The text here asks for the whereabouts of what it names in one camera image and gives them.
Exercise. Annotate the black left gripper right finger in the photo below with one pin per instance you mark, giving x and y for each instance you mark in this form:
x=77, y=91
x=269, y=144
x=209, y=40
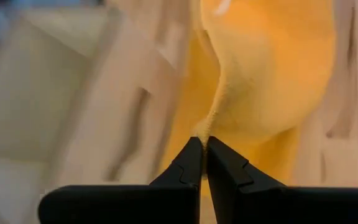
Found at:
x=291, y=207

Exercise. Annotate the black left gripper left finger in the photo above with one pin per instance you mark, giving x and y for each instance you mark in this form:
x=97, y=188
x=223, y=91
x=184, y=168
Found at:
x=120, y=205

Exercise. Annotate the yellow towel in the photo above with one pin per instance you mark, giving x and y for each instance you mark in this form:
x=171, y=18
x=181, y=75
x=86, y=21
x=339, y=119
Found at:
x=269, y=77

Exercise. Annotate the beige fabric storage box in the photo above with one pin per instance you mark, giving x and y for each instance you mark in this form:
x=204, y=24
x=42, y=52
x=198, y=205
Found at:
x=26, y=93

